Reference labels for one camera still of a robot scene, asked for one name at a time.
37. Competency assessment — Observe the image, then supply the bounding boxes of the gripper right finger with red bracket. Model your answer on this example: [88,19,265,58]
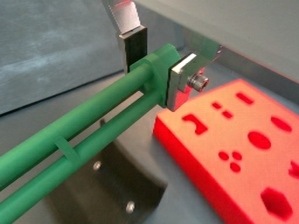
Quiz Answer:
[165,31,223,111]

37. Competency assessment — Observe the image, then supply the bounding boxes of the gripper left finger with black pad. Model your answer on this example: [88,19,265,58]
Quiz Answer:
[101,0,146,73]

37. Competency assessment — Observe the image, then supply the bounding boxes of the black curved fixture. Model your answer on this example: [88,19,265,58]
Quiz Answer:
[16,141,166,224]

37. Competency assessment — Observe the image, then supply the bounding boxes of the red shape sorting block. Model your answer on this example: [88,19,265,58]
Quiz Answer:
[153,80,299,224]

